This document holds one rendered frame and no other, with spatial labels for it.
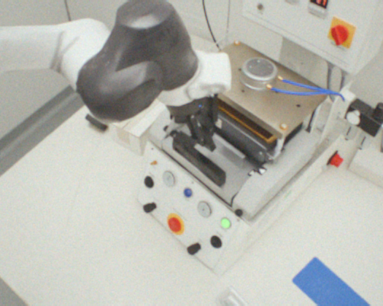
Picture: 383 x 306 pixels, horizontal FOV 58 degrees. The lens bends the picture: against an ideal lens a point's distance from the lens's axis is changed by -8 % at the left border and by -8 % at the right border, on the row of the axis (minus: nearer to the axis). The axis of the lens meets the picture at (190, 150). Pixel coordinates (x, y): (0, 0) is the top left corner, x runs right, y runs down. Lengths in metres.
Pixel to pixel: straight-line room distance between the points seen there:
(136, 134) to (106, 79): 0.61
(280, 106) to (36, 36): 0.49
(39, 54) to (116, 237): 0.60
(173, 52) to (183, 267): 0.60
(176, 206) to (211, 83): 0.45
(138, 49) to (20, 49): 0.16
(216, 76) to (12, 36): 0.30
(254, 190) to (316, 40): 0.36
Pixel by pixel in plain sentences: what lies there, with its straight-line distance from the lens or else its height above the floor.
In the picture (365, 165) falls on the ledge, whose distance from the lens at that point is 1.18.
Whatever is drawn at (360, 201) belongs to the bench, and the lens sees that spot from 1.15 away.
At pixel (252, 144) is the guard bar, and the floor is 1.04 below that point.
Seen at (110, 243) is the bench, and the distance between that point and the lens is 1.01.
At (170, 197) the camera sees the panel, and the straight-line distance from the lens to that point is 0.95.
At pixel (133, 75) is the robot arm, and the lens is 0.48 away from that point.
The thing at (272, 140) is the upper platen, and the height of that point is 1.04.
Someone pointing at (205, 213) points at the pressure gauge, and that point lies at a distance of 0.86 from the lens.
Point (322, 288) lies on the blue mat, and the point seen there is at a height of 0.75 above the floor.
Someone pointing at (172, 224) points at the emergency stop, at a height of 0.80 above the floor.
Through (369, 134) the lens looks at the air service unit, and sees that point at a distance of 0.90.
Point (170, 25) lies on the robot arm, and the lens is 0.48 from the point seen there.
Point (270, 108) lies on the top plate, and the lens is 0.78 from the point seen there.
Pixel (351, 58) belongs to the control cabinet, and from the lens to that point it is 0.84.
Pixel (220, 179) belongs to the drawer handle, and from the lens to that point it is 0.79.
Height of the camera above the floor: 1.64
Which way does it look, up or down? 51 degrees down
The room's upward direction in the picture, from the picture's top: straight up
